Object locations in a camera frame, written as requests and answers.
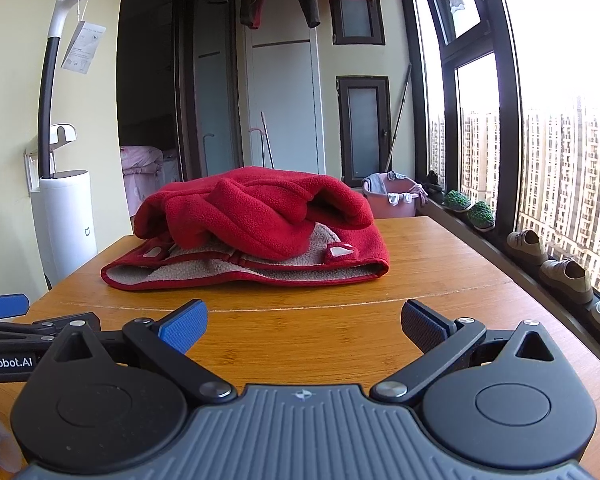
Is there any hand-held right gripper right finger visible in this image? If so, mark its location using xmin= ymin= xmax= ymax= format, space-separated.
xmin=371 ymin=300 xmax=563 ymax=404

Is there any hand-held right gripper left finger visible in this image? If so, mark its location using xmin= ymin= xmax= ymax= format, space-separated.
xmin=45 ymin=299 xmax=237 ymax=405

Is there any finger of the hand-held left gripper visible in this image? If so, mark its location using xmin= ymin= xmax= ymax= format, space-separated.
xmin=0 ymin=312 xmax=102 ymax=343
xmin=0 ymin=294 xmax=31 ymax=321

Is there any red fleece hooded jacket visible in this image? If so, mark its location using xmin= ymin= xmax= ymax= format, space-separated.
xmin=101 ymin=166 xmax=391 ymax=292

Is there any white upright vacuum cleaner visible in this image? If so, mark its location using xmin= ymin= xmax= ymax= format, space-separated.
xmin=30 ymin=0 xmax=119 ymax=283

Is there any pink laundry basin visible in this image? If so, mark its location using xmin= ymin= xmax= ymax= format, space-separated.
xmin=362 ymin=172 xmax=429 ymax=220

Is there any green slipper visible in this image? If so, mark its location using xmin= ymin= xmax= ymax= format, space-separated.
xmin=442 ymin=190 xmax=474 ymax=213
xmin=467 ymin=201 xmax=496 ymax=233

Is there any beige shoe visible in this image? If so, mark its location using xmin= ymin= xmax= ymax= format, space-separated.
xmin=540 ymin=258 xmax=594 ymax=305
xmin=506 ymin=229 xmax=549 ymax=266

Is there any pink bedding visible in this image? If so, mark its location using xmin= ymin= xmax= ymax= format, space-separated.
xmin=120 ymin=145 xmax=165 ymax=219

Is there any dark framed small door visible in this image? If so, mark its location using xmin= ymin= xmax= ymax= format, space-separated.
xmin=336 ymin=76 xmax=392 ymax=184

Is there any mop pole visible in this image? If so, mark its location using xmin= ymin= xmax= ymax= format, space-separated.
xmin=384 ymin=64 xmax=414 ymax=174

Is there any white cabinet door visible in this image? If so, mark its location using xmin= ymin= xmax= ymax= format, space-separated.
xmin=245 ymin=40 xmax=326 ymax=177

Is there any sliding glass door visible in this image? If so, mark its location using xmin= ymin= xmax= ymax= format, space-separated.
xmin=175 ymin=0 xmax=244 ymax=182

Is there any white paper tag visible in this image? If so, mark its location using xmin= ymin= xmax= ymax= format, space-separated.
xmin=61 ymin=21 xmax=107 ymax=74

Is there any large dark framed window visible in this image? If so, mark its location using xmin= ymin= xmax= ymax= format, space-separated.
xmin=405 ymin=0 xmax=600 ymax=311

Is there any dark framed small window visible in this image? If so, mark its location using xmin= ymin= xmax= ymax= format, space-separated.
xmin=330 ymin=0 xmax=386 ymax=46

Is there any wall socket with clear cover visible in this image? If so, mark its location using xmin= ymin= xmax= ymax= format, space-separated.
xmin=24 ymin=149 xmax=56 ymax=194

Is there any white wall hook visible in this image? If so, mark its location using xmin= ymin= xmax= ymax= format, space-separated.
xmin=49 ymin=123 xmax=78 ymax=151

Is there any long-handled broom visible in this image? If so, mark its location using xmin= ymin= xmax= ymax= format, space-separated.
xmin=260 ymin=112 xmax=276 ymax=170

